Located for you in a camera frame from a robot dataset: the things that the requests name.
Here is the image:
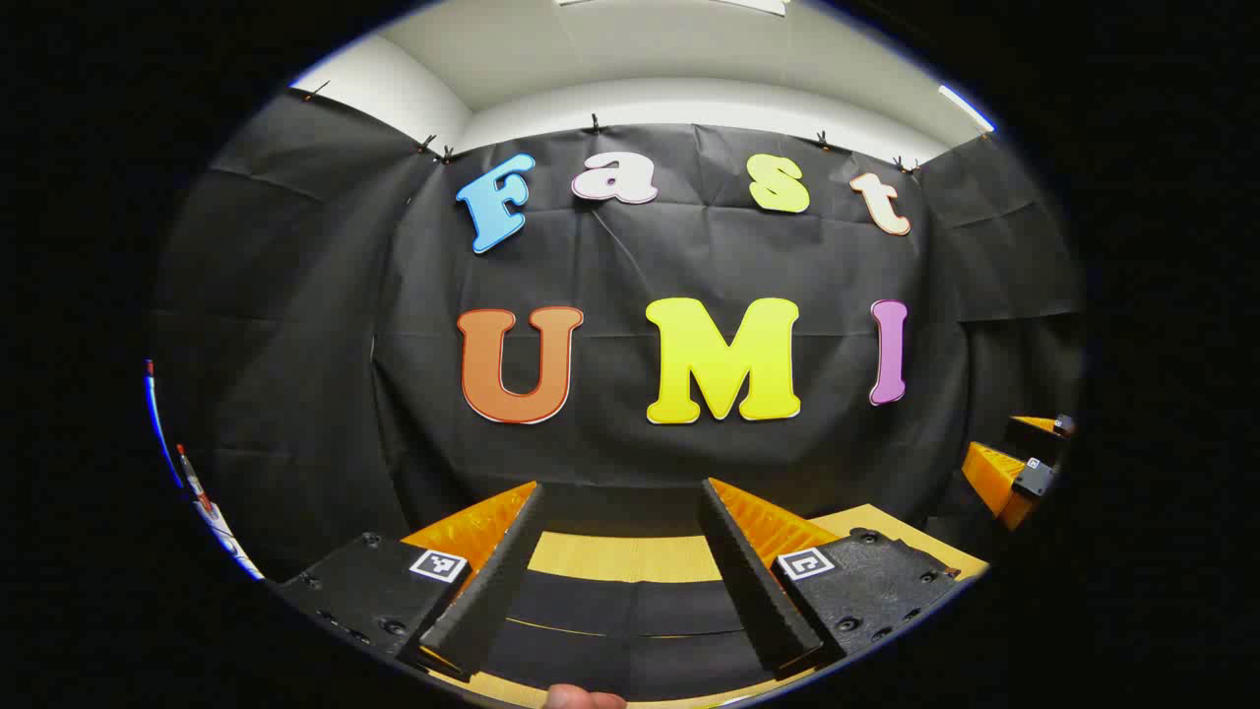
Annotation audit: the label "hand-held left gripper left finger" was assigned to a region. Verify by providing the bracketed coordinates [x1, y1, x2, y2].
[276, 481, 547, 680]

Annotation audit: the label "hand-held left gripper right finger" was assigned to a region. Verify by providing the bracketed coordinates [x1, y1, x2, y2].
[699, 479, 962, 680]

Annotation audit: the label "dark grey jeans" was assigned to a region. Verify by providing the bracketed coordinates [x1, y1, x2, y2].
[487, 569, 779, 702]

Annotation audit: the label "white desk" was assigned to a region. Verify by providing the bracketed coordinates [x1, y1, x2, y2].
[145, 359, 265, 582]

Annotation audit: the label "ceiling light panel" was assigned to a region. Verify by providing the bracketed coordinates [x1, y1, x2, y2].
[935, 84, 997, 134]

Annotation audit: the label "black backdrop cloth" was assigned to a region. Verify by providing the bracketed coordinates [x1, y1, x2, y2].
[148, 87, 1089, 582]

